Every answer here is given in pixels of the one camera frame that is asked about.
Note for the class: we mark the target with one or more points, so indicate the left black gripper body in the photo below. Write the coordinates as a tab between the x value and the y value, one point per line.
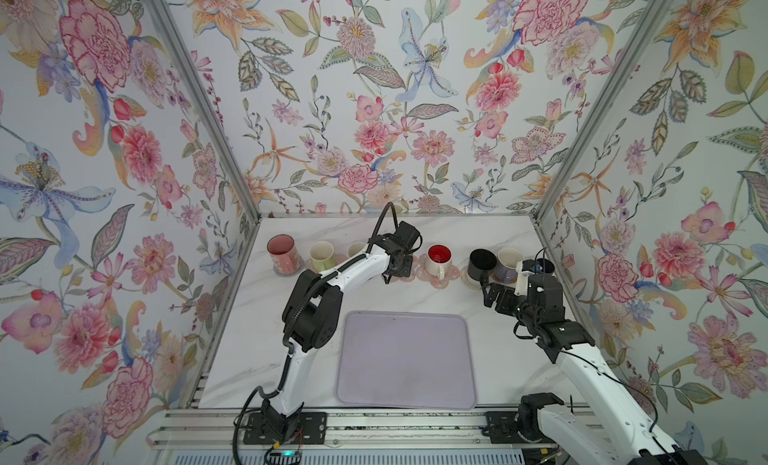
403	268

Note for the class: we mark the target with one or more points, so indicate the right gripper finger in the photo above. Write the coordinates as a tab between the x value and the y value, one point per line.
501	298
531	266

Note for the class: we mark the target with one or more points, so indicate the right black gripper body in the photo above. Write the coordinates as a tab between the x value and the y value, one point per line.
527	319

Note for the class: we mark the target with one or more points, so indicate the small dark blue mug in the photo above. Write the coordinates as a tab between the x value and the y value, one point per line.
544	266

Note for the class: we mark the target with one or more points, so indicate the pink flower coaster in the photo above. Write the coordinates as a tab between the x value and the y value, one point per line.
422	275
327	267
414	267

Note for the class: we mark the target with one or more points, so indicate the lilac mug white inside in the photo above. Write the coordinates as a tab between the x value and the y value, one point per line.
505	271

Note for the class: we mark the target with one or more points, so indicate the white embroidered round coaster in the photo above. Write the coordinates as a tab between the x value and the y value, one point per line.
468	281

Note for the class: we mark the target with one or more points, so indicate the red inside white mug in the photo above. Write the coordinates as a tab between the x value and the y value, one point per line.
438	261

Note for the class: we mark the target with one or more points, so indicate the cream mug pink handle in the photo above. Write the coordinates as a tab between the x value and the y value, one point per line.
356	249

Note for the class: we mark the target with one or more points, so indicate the black mug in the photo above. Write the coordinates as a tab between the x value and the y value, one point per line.
481	264

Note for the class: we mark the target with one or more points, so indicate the green mug white inside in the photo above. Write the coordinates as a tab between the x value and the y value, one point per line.
321	250

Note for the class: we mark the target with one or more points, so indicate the grey round knitted coaster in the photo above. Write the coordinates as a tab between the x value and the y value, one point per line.
281	273

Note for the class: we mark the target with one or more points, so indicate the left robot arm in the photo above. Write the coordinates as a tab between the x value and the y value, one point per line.
313	311

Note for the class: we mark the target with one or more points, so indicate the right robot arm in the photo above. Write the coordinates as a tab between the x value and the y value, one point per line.
632	435

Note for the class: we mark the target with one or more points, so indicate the lilac drying mat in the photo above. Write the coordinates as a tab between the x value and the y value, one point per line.
406	360

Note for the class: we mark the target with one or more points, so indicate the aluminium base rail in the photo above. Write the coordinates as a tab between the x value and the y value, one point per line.
353	436

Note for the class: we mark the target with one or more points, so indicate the right corner aluminium post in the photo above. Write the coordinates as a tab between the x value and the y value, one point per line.
639	40

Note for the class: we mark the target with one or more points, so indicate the corner aluminium post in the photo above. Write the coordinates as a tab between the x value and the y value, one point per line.
162	19
639	40

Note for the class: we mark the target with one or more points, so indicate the left corner aluminium post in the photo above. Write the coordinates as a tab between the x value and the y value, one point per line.
162	19

